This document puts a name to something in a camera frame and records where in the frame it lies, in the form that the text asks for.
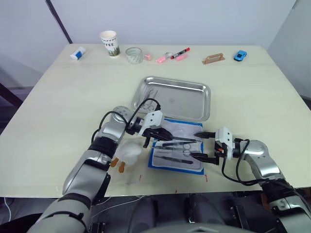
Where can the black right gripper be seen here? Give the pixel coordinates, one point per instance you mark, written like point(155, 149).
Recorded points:
point(216, 150)

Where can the blue surgical instrument pack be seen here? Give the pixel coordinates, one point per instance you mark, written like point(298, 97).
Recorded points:
point(177, 126)

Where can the white goose plush toy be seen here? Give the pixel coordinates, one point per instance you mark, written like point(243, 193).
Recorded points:
point(130, 151)

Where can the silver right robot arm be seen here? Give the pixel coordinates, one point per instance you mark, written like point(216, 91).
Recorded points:
point(262, 157)

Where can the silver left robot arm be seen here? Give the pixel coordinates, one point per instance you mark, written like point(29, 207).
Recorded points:
point(80, 170)

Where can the small clear plastic piece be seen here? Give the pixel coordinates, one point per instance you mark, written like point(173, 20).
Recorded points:
point(167, 53)

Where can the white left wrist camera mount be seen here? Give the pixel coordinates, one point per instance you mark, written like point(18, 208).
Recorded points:
point(153, 119)

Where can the small pink eraser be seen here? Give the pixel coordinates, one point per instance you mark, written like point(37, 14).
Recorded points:
point(147, 57)

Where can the blue toy car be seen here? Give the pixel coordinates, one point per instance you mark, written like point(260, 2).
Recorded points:
point(240, 55)

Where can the metal tray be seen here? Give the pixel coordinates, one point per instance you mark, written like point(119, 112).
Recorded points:
point(184, 102)

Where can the white blue small bottle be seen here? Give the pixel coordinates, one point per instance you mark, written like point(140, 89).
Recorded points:
point(77, 54)

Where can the silver surgical scissors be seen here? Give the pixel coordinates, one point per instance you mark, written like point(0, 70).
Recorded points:
point(187, 146)
point(148, 107)

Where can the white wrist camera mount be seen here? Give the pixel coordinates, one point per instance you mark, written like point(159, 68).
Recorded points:
point(226, 138)
point(153, 119)

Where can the red black marker pen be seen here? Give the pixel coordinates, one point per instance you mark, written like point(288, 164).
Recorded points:
point(181, 52)

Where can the paper coffee cup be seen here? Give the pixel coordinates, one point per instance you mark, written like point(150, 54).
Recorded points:
point(110, 46)

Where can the dark metal forceps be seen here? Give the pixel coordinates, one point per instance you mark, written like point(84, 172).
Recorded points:
point(170, 145)

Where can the dark metal tweezers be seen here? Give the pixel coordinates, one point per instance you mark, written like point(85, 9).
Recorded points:
point(187, 139)

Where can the dark metal rack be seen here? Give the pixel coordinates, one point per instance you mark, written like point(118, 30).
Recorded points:
point(9, 102)

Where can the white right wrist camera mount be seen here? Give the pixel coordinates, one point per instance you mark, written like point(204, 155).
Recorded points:
point(226, 138)

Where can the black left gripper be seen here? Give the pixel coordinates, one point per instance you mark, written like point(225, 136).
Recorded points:
point(148, 133)

